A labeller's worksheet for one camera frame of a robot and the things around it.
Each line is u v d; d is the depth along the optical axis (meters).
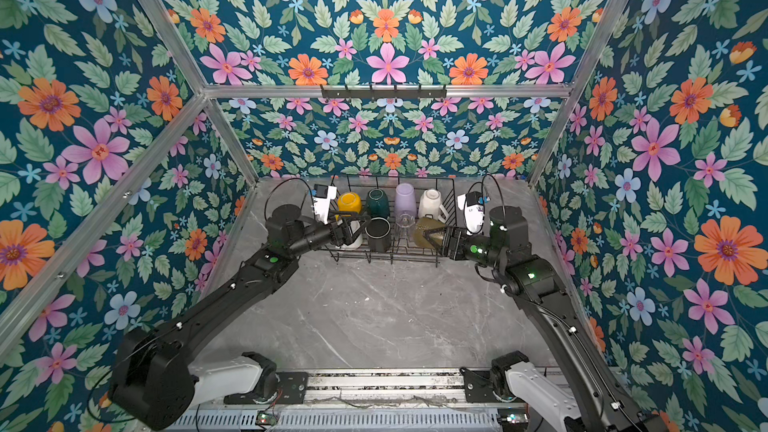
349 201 0.98
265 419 0.70
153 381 0.40
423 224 0.67
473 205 0.60
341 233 0.66
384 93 0.92
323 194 0.67
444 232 0.60
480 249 0.57
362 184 1.19
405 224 0.94
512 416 0.70
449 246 0.59
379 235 0.89
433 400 0.73
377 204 0.98
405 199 0.97
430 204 0.98
